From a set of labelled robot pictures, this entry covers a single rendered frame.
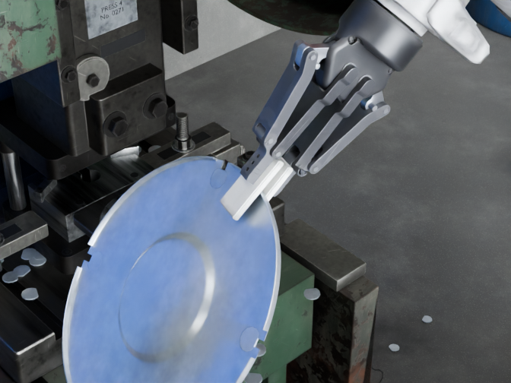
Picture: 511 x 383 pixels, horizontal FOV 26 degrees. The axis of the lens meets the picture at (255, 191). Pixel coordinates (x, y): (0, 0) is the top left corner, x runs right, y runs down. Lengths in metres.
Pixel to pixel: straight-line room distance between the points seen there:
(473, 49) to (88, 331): 0.48
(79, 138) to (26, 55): 0.19
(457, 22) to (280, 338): 0.71
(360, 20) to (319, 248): 0.65
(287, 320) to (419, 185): 1.29
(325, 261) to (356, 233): 1.07
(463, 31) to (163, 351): 0.40
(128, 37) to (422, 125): 1.79
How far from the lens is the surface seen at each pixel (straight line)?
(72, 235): 1.48
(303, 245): 1.60
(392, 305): 2.46
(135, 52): 1.35
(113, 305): 1.14
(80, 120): 1.34
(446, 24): 0.99
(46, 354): 1.41
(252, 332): 0.99
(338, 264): 1.57
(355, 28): 1.00
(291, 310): 1.56
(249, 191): 1.03
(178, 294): 1.06
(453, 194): 2.79
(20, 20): 1.18
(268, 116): 1.00
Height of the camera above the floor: 1.67
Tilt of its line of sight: 37 degrees down
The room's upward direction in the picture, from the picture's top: straight up
